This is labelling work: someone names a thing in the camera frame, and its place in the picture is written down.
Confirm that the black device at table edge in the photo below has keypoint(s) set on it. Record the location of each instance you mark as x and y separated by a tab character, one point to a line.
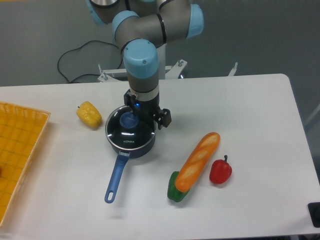
314	211

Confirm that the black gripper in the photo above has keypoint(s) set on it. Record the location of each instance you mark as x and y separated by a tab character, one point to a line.
148	109

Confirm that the glass pot lid blue knob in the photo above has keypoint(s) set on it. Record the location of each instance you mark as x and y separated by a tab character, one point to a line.
127	131

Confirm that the yellow toy bell pepper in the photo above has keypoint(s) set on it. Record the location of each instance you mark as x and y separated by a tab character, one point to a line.
89	115

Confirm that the toy baguette bread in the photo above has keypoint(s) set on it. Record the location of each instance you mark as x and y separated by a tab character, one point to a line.
194	165

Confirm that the yellow plastic basket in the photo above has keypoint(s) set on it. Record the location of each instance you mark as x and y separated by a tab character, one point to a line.
21	128

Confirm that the blue saucepan with handle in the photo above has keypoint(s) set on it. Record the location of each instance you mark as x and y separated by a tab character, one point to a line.
123	156

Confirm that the green toy bell pepper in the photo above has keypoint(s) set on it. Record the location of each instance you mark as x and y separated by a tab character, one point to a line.
172	192

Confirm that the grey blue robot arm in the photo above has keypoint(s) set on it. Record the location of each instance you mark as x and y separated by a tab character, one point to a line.
139	28

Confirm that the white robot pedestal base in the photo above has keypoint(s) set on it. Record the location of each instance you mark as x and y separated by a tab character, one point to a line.
167	72

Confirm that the red toy bell pepper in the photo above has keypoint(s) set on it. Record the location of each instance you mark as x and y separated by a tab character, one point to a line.
220	171

